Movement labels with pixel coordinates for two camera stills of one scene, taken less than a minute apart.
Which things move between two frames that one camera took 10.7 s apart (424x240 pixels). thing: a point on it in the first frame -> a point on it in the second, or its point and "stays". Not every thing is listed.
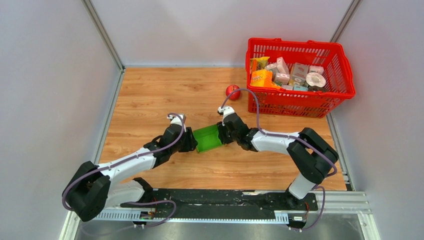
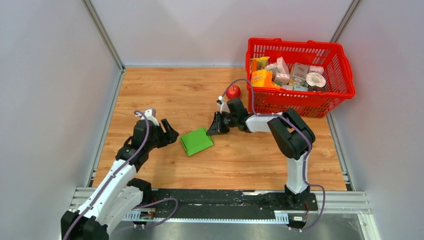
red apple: (235, 95) stays
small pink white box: (319, 69) stays
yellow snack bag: (258, 63) stays
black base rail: (225, 204) stays
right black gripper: (221, 130) -> (217, 127)
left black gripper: (191, 142) -> (171, 135)
